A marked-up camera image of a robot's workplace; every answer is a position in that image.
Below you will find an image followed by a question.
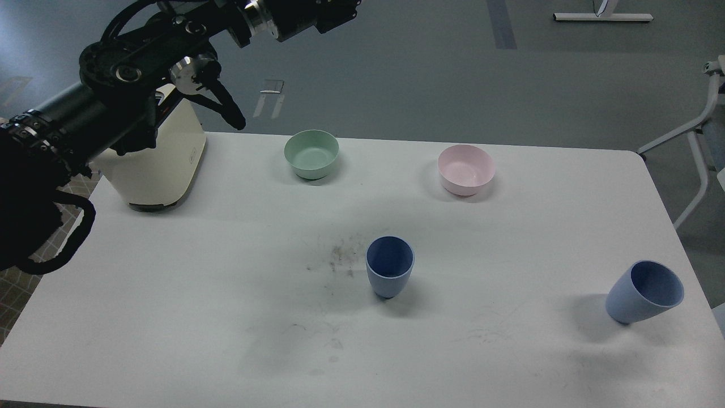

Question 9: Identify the cream white toaster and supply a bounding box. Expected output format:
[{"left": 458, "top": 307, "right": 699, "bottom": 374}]
[{"left": 92, "top": 99, "right": 207, "bottom": 212}]

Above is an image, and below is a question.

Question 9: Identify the pink bowl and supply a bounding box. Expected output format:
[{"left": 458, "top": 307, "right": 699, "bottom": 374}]
[{"left": 437, "top": 144, "right": 497, "bottom": 197}]

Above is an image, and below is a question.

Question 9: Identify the green bowl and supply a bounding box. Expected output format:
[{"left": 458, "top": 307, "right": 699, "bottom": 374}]
[{"left": 283, "top": 130, "right": 340, "bottom": 180}]

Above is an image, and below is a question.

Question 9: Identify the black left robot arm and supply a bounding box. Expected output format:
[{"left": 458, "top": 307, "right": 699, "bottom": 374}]
[{"left": 1, "top": 1, "right": 360, "bottom": 275}]

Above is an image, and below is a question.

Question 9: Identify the white metal frame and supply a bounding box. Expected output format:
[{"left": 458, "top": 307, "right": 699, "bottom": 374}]
[{"left": 636, "top": 54, "right": 724, "bottom": 230}]

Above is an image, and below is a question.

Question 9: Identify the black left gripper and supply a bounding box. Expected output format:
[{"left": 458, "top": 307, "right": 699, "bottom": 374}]
[{"left": 244, "top": 1, "right": 363, "bottom": 43}]

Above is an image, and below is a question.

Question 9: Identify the blue cup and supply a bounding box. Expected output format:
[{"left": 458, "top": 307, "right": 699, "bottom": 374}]
[
  {"left": 605, "top": 260, "right": 684, "bottom": 325},
  {"left": 365, "top": 236, "right": 415, "bottom": 299}
]

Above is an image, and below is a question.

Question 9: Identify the white table leg base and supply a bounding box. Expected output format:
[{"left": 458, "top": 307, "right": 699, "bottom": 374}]
[{"left": 552, "top": 12, "right": 654, "bottom": 23}]

